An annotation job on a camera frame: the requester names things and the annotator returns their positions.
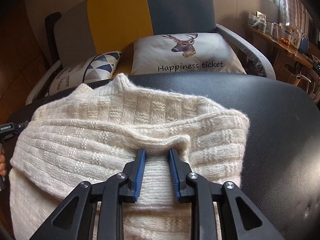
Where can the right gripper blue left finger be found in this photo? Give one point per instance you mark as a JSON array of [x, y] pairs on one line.
[[90, 205]]

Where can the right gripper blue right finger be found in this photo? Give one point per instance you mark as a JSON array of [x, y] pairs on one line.
[[218, 210]]

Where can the cream knitted sweater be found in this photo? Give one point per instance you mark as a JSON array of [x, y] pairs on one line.
[[91, 134]]

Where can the person's left hand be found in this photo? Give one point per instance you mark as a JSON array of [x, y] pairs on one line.
[[3, 170]]

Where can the blue triangle pattern cushion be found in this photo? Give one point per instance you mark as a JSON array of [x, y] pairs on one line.
[[97, 68]]

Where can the white deer print cushion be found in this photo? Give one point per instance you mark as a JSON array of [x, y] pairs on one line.
[[191, 52]]

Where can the grey yellow blue armchair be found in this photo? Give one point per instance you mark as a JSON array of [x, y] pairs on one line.
[[71, 31]]

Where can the wooden side table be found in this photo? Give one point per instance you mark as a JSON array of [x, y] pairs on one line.
[[289, 65]]

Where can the glass jars on table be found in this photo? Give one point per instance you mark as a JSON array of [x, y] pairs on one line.
[[279, 31]]

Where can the window curtain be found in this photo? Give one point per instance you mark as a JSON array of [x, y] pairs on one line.
[[294, 15]]

